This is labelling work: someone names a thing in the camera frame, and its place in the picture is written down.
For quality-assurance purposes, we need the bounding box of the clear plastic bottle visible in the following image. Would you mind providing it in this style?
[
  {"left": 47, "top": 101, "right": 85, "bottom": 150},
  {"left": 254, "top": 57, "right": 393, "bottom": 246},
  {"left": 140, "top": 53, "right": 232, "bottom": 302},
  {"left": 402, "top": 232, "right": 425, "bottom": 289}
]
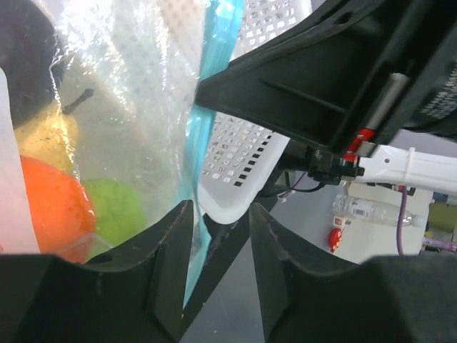
[{"left": 331, "top": 194, "right": 428, "bottom": 228}]

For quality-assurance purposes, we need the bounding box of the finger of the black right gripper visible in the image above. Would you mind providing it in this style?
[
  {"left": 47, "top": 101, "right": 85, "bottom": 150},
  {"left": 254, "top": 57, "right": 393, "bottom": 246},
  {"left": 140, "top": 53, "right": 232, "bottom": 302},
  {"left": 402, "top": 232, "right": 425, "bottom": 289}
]
[{"left": 195, "top": 1, "right": 433, "bottom": 154}]

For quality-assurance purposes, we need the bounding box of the green fruit toy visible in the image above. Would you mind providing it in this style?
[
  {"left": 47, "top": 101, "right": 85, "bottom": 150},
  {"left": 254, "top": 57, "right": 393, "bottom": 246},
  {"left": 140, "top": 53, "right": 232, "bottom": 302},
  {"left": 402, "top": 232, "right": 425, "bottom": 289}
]
[{"left": 82, "top": 179, "right": 147, "bottom": 259}]

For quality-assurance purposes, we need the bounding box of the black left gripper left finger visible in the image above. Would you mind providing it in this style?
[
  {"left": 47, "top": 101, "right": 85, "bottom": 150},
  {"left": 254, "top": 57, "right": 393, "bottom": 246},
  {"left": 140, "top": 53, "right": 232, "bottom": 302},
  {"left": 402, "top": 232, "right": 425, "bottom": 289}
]
[{"left": 1, "top": 201, "right": 194, "bottom": 342}]

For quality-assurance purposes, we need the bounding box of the white plastic basket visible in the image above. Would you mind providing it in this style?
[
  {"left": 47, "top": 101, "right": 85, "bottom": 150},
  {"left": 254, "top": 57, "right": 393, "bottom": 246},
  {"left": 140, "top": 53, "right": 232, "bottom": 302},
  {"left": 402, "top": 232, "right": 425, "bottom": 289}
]
[{"left": 182, "top": 1, "right": 313, "bottom": 224}]

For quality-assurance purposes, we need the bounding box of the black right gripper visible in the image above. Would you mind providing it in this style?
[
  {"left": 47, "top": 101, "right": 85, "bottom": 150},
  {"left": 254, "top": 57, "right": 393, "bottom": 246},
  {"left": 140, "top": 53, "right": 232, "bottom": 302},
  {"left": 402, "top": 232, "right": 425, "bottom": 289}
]
[{"left": 373, "top": 1, "right": 456, "bottom": 143}]

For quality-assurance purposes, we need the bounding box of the orange fruit toy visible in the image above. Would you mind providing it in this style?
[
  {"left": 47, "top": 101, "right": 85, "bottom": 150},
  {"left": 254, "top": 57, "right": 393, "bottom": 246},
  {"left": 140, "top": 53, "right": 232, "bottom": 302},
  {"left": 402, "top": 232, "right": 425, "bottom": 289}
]
[{"left": 20, "top": 156, "right": 96, "bottom": 263}]

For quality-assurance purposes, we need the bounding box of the dark brown mangosteen toy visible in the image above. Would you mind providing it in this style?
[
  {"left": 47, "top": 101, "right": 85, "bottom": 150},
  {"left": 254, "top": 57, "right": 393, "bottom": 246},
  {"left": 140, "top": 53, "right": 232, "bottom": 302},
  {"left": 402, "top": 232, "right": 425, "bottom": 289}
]
[{"left": 1, "top": 0, "right": 63, "bottom": 127}]

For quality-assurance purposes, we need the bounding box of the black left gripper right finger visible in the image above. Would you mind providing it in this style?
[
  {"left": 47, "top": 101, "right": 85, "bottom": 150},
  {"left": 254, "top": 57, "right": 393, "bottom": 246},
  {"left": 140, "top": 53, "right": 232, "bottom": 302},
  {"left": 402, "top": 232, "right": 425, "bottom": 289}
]
[{"left": 249, "top": 204, "right": 456, "bottom": 342}]

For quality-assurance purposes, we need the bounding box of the clear zip top bag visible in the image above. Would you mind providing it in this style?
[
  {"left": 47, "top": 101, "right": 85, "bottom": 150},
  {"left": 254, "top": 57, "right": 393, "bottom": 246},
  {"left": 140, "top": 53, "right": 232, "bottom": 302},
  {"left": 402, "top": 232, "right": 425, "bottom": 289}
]
[{"left": 0, "top": 0, "right": 246, "bottom": 312}]

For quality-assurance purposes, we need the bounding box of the yellow pear toy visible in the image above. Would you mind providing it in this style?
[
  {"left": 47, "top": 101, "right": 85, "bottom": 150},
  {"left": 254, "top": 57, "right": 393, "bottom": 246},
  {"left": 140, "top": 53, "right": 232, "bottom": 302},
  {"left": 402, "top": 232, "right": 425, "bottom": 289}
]
[{"left": 14, "top": 88, "right": 94, "bottom": 174}]

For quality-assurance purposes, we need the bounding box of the red round object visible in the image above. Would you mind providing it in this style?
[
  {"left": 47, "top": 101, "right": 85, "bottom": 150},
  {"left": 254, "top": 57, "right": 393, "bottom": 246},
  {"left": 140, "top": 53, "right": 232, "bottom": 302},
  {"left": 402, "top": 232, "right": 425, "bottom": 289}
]
[{"left": 328, "top": 227, "right": 343, "bottom": 253}]

